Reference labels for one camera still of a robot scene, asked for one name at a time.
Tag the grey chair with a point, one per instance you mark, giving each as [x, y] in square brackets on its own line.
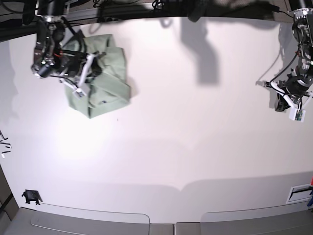
[31, 222]
[291, 219]

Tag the black table clamp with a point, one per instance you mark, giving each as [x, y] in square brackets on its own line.
[32, 196]

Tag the grey chair right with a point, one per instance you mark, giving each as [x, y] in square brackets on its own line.
[291, 219]

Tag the grey chair left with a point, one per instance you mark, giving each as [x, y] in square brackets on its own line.
[31, 222]

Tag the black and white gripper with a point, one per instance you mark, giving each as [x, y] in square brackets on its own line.
[91, 68]
[284, 99]

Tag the light green T-shirt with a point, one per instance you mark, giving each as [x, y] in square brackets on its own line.
[107, 91]

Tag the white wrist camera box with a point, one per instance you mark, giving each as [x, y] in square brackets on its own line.
[297, 114]
[81, 92]

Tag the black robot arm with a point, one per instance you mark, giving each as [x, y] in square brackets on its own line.
[61, 52]
[294, 81]

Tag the black power adapter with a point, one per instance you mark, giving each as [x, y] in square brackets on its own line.
[271, 7]

